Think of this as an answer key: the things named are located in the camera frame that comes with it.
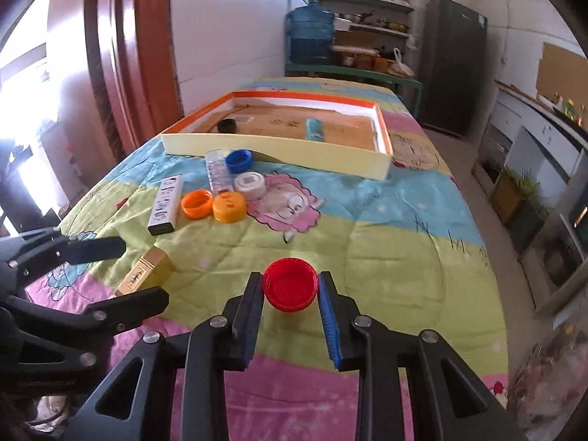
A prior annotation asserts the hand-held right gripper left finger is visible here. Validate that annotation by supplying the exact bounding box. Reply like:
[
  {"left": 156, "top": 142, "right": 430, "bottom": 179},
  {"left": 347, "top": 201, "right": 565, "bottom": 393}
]
[{"left": 64, "top": 272, "right": 265, "bottom": 441}]

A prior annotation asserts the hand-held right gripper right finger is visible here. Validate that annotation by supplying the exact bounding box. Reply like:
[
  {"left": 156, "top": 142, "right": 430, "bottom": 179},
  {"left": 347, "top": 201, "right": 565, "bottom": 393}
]
[{"left": 317, "top": 271, "right": 529, "bottom": 441}]

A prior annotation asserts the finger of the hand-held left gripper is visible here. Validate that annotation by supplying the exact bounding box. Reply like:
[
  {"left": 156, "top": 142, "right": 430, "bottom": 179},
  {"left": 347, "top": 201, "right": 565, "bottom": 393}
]
[
  {"left": 0, "top": 286, "right": 171, "bottom": 384},
  {"left": 0, "top": 228, "right": 127, "bottom": 295}
]

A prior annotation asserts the red bottle cap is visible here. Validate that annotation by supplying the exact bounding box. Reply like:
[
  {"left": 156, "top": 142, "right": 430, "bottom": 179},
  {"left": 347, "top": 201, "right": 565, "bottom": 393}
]
[{"left": 262, "top": 258, "right": 320, "bottom": 314}]

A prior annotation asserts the white printed lighter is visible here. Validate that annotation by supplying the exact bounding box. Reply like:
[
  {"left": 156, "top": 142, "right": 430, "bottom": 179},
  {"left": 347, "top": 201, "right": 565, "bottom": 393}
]
[{"left": 148, "top": 175, "right": 184, "bottom": 236}]

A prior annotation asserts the orange bottle cap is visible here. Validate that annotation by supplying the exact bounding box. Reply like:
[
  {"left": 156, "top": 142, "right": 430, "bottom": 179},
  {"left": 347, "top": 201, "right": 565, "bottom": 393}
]
[{"left": 180, "top": 190, "right": 215, "bottom": 219}]

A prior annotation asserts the yellow bottle cap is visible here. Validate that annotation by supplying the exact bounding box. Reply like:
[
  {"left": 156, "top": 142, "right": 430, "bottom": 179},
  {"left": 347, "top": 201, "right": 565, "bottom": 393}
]
[{"left": 212, "top": 191, "right": 247, "bottom": 224}]

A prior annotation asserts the clear plastic floral box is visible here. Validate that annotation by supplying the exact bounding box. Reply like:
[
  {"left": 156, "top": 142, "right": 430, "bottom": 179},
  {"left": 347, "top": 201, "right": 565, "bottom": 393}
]
[{"left": 205, "top": 148, "right": 230, "bottom": 196}]

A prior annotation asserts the orange-rimmed shallow cardboard box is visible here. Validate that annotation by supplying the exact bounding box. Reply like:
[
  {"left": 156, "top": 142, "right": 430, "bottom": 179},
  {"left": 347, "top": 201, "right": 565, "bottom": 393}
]
[{"left": 161, "top": 91, "right": 394, "bottom": 181}]

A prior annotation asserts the printed cartoon blanket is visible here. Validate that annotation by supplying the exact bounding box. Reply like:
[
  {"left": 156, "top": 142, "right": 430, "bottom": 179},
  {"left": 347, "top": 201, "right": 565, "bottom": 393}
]
[{"left": 23, "top": 76, "right": 508, "bottom": 441}]

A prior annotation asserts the white bottle cap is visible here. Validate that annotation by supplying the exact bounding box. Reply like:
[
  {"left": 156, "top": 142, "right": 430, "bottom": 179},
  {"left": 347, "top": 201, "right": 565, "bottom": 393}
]
[{"left": 233, "top": 171, "right": 267, "bottom": 200}]

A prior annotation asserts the blue bottle cap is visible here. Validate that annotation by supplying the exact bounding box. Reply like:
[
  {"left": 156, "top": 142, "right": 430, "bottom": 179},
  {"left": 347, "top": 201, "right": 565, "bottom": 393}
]
[{"left": 225, "top": 149, "right": 254, "bottom": 174}]

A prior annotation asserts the brown wooden door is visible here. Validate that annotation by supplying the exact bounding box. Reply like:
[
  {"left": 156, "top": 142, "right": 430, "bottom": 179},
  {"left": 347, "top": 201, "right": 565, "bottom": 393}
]
[{"left": 83, "top": 0, "right": 184, "bottom": 157}]

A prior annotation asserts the wooden plant crate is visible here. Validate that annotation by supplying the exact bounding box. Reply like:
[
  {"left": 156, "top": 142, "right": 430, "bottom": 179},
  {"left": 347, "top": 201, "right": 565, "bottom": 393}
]
[{"left": 489, "top": 168, "right": 540, "bottom": 226}]

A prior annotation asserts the floral cloth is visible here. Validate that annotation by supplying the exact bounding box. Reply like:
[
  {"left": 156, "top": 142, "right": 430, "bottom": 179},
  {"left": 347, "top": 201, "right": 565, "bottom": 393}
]
[{"left": 508, "top": 322, "right": 588, "bottom": 441}]

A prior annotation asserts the green table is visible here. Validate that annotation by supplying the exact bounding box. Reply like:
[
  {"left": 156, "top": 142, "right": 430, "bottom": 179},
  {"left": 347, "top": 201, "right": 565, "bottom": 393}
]
[{"left": 285, "top": 62, "right": 423, "bottom": 118}]

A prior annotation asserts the white kitchen counter cabinet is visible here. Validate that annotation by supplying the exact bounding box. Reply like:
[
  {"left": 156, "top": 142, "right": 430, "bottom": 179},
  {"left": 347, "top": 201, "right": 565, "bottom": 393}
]
[{"left": 478, "top": 80, "right": 588, "bottom": 313}]

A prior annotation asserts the white plastic bag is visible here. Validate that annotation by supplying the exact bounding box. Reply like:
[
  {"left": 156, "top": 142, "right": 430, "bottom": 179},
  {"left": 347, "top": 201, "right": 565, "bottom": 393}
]
[{"left": 388, "top": 48, "right": 415, "bottom": 78}]

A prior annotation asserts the dark grey fridge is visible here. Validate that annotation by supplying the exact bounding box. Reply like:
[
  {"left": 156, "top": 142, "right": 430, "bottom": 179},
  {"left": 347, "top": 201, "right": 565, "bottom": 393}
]
[{"left": 419, "top": 0, "right": 488, "bottom": 137}]

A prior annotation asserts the blue water jug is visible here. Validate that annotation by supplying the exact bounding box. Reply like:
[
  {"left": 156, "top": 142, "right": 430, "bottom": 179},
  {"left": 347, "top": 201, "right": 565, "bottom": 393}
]
[{"left": 286, "top": 0, "right": 335, "bottom": 65}]

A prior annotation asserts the kitchen shelf unit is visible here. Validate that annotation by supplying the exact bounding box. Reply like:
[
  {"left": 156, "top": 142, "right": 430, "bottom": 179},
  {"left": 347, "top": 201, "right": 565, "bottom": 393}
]
[{"left": 317, "top": 0, "right": 419, "bottom": 79}]

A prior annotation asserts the cardboard sheet on wall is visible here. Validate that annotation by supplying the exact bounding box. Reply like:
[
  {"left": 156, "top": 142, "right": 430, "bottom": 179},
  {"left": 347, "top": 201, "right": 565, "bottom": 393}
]
[{"left": 535, "top": 42, "right": 588, "bottom": 106}]

